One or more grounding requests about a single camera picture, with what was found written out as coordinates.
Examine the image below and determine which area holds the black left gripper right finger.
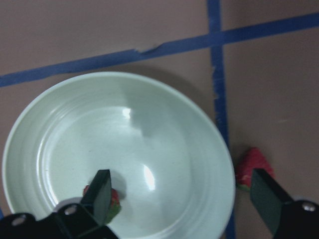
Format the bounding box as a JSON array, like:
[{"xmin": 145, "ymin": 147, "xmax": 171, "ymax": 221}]
[{"xmin": 250, "ymin": 168, "xmax": 293, "ymax": 234}]

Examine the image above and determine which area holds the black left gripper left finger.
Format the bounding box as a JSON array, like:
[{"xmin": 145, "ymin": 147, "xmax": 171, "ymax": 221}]
[{"xmin": 80, "ymin": 169, "xmax": 112, "ymax": 225}]

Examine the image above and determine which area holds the red strawberry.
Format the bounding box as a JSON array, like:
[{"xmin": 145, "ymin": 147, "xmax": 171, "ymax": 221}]
[
  {"xmin": 80, "ymin": 185, "xmax": 122, "ymax": 225},
  {"xmin": 235, "ymin": 147, "xmax": 275, "ymax": 191}
]

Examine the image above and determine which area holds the light green plate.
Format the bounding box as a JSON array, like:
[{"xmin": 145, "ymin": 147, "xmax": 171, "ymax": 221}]
[{"xmin": 2, "ymin": 72, "xmax": 235, "ymax": 239}]

